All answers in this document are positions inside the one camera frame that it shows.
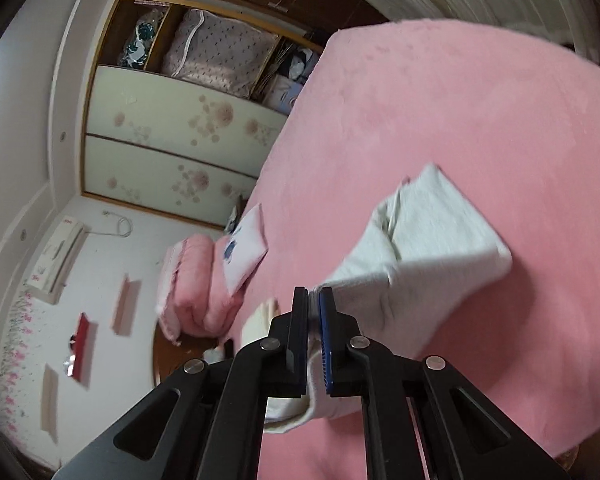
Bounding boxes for folded pink quilt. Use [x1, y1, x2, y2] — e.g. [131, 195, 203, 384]
[156, 234, 244, 346]

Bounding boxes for red wall picture frame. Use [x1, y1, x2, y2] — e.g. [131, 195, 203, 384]
[64, 312, 98, 390]

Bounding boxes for light grey hoodie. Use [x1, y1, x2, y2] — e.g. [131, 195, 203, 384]
[262, 161, 514, 435]

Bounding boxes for pink fleece bed blanket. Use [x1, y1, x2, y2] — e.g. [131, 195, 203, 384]
[237, 20, 600, 456]

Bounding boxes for white wall air conditioner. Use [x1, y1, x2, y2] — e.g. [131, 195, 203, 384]
[26, 216, 88, 304]

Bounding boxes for blue floral bag in wardrobe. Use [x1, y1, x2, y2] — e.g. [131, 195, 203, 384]
[117, 8, 166, 70]

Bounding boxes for dotted quilt storage bag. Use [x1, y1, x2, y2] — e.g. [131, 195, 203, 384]
[161, 9, 280, 99]

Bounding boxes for wooden wardrobe with floral doors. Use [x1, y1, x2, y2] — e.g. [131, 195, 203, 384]
[80, 0, 322, 229]

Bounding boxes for white pillow with blue print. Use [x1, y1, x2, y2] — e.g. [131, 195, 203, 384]
[212, 204, 268, 296]

